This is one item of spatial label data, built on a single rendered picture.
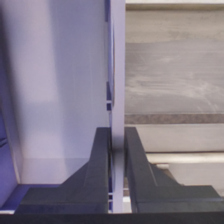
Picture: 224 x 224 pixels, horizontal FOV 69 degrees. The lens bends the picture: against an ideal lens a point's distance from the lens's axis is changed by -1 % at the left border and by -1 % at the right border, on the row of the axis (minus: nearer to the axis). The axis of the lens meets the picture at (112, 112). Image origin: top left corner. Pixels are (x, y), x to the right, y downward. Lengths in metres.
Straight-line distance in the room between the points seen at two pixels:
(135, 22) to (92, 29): 0.28
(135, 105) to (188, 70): 0.19
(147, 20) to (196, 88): 0.25
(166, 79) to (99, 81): 0.32
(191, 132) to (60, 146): 0.45
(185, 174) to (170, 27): 0.51
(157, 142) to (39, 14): 0.49
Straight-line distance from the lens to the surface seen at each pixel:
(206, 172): 0.74
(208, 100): 0.61
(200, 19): 0.58
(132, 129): 0.15
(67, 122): 0.29
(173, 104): 0.57
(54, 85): 0.28
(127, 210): 0.54
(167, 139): 0.61
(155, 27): 0.53
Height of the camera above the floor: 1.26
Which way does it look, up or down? 73 degrees down
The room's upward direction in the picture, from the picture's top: 179 degrees clockwise
